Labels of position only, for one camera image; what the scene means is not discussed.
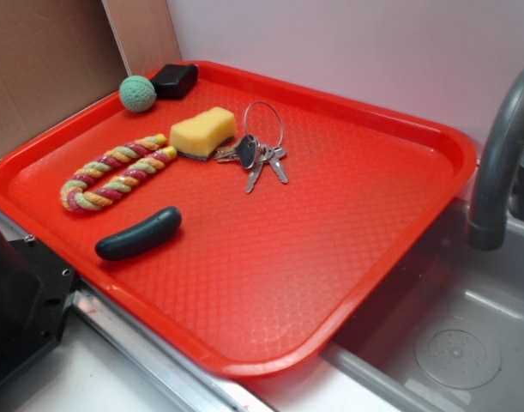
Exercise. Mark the red plastic tray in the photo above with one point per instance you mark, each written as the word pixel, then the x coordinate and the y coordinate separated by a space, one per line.
pixel 251 284

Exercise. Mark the yellow sponge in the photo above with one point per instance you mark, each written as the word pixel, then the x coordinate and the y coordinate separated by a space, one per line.
pixel 198 137

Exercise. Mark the dark green toy cucumber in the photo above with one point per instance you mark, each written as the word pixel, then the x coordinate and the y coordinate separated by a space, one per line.
pixel 141 237

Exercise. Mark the black rectangular block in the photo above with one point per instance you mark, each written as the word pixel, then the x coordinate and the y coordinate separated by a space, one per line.
pixel 175 81

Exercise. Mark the green textured ball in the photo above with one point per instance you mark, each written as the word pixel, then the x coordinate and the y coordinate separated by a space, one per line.
pixel 137 93

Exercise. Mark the grey toy faucet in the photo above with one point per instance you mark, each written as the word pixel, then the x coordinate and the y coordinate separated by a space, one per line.
pixel 499 186

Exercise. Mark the grey toy sink basin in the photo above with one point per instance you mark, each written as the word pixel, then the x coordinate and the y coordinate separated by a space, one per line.
pixel 444 331

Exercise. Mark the brown cardboard panel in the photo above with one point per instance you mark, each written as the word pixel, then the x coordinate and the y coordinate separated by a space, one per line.
pixel 58 57

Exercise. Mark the silver keys on ring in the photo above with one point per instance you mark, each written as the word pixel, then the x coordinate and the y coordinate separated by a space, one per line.
pixel 252 154

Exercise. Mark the multicolour twisted rope toy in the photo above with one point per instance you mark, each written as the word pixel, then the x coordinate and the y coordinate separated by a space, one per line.
pixel 116 173

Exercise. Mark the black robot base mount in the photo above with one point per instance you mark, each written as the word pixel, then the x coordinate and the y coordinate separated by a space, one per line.
pixel 36 291

